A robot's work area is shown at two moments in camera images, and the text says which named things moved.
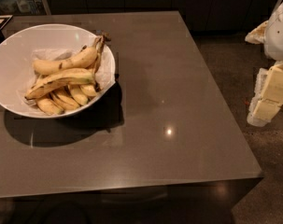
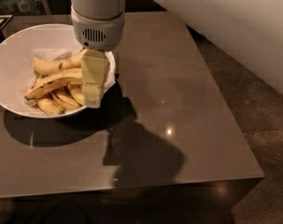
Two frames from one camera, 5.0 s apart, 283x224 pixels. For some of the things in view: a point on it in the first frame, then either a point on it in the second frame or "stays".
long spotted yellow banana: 63,78 stays
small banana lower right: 78,95 stays
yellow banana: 84,57 stays
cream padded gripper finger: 271,92 → 94,70
